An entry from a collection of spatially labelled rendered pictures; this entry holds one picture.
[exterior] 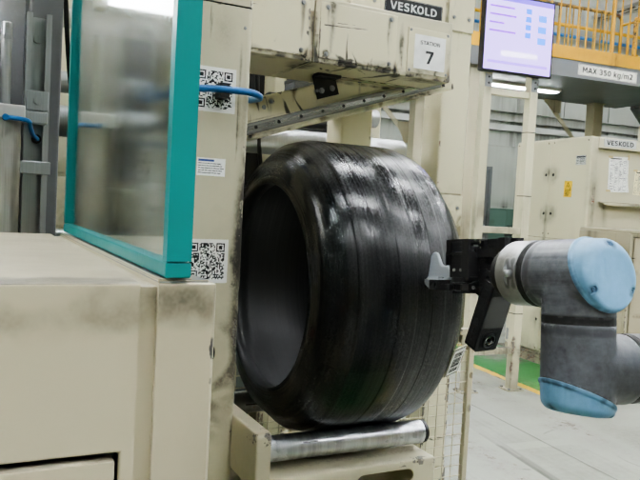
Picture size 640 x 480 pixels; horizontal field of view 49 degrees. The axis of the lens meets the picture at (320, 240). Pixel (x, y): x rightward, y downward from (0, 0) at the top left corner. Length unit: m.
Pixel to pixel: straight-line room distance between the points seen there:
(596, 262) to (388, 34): 0.96
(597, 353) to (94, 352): 0.61
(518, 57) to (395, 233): 4.33
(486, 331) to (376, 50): 0.83
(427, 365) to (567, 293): 0.41
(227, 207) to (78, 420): 0.76
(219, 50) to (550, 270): 0.66
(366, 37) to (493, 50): 3.69
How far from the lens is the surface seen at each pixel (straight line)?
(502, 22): 5.42
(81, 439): 0.53
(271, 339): 1.62
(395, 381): 1.24
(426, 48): 1.77
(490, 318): 1.06
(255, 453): 1.21
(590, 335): 0.92
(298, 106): 1.73
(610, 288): 0.92
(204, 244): 1.22
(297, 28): 1.61
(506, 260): 0.99
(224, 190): 1.23
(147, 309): 0.52
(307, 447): 1.29
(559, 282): 0.92
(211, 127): 1.23
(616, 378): 0.94
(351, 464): 1.34
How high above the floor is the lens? 1.33
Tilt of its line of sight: 3 degrees down
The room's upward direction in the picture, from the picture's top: 3 degrees clockwise
